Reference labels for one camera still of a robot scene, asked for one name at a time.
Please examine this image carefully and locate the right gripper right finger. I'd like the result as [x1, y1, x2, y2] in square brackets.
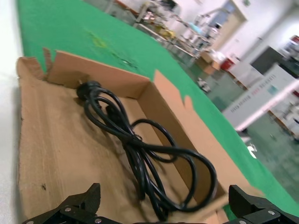
[228, 184, 299, 224]

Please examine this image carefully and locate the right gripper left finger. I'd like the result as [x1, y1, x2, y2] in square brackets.
[22, 183, 104, 224]

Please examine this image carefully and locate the black power cable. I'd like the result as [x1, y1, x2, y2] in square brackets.
[76, 80, 219, 221]

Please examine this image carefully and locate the cardboard box with plain lid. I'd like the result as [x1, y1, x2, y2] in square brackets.
[16, 48, 266, 224]

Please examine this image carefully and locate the black monitor box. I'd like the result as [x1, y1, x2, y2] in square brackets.
[249, 45, 284, 73]

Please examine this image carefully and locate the white object on floor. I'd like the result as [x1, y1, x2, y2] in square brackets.
[247, 145, 258, 160]

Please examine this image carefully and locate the white equipment cabinet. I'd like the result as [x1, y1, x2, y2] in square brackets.
[223, 64, 299, 131]

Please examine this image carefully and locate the small wheeled floor device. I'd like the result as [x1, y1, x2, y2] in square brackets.
[197, 78, 212, 92]

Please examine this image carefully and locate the red container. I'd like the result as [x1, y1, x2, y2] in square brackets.
[221, 57, 235, 71]

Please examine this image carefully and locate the brown carton on floor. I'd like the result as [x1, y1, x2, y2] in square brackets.
[198, 50, 221, 76]

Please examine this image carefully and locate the green table cloth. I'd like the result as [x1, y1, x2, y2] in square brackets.
[16, 0, 299, 208]

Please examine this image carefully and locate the metal workbench with shelves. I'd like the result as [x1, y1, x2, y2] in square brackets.
[133, 7, 212, 65]

